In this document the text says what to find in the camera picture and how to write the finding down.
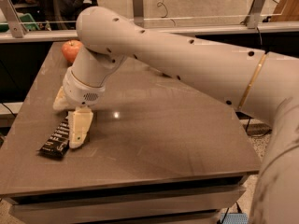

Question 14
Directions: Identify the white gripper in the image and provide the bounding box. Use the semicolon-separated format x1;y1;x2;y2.
53;68;106;148

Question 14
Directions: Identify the black rxbar chocolate bar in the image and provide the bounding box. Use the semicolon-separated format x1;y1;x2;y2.
39;118;69;159

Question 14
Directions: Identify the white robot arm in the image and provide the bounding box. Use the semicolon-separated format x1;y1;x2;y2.
53;7;299;224

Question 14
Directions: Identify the red apple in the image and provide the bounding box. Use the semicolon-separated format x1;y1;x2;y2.
62;40;82;63

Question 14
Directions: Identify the green bin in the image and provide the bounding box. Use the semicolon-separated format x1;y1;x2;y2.
0;13;39;33

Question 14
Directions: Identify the black office chair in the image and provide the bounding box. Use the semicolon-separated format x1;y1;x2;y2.
39;0;98;30

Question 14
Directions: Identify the glass barrier panel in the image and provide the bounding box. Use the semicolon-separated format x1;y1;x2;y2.
0;0;289;28

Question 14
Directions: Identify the grey table drawer unit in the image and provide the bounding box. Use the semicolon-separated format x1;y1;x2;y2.
7;176;246;224

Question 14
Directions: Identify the blue box under table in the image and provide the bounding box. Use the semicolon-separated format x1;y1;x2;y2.
220;213;248;224

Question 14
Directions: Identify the left metal glass bracket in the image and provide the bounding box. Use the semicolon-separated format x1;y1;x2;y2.
0;0;27;38

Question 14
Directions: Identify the metal glass bracket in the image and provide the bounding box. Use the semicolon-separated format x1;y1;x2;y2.
244;0;265;29
0;0;27;38
133;0;144;27

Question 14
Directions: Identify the middle metal glass bracket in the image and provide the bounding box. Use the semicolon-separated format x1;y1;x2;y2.
133;0;144;27

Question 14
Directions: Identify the right metal glass bracket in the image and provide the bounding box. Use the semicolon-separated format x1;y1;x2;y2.
244;0;265;29

